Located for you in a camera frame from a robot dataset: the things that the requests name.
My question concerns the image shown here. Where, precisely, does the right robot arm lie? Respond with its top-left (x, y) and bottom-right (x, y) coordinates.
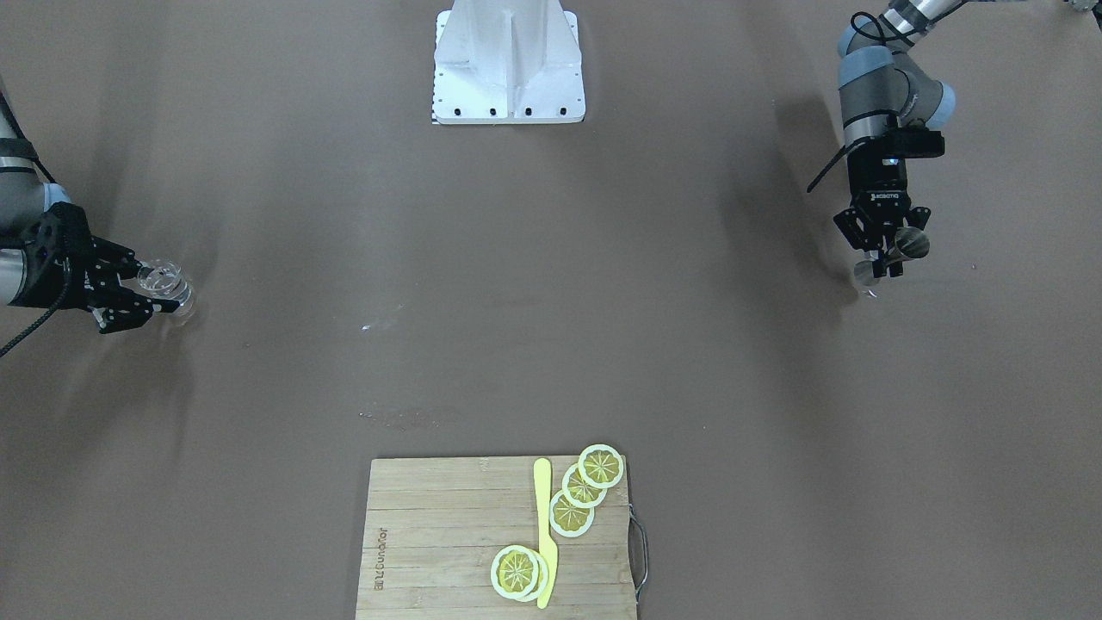
top-left (1, 99), bottom-right (184, 334)

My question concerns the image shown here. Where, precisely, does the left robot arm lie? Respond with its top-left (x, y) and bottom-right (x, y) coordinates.
top-left (833, 1), bottom-right (961, 285)

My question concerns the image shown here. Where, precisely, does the yellow plastic knife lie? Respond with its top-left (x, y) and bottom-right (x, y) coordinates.
top-left (534, 456), bottom-right (559, 610)

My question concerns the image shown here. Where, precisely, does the lemon slice near knife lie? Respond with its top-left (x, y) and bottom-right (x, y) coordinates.
top-left (548, 491), bottom-right (596, 539)

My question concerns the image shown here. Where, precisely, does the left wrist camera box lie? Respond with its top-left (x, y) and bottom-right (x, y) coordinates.
top-left (875, 127), bottom-right (947, 160)

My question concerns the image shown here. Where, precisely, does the lemon slice end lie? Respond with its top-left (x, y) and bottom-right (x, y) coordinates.
top-left (579, 443), bottom-right (626, 489)

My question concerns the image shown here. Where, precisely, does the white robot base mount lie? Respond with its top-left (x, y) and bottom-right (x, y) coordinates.
top-left (430, 1), bottom-right (586, 126)

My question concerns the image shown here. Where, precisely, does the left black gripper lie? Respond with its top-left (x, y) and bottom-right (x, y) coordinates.
top-left (832, 154), bottom-right (932, 278)

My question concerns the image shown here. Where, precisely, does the clear glass measuring cup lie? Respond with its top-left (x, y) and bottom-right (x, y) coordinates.
top-left (138, 258), bottom-right (196, 326)

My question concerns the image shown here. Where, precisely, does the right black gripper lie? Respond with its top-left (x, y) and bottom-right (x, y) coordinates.
top-left (9, 202), bottom-right (182, 334)

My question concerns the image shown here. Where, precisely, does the wooden cutting board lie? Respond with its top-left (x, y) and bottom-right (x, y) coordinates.
top-left (355, 456), bottom-right (649, 619)

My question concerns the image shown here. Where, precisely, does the lemon slice by knife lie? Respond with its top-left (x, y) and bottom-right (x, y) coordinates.
top-left (491, 544), bottom-right (550, 603)

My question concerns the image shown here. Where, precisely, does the lemon slice middle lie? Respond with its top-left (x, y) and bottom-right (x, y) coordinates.
top-left (561, 463), bottom-right (607, 509)

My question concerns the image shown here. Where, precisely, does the steel jigger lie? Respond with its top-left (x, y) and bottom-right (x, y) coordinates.
top-left (853, 226), bottom-right (930, 287)

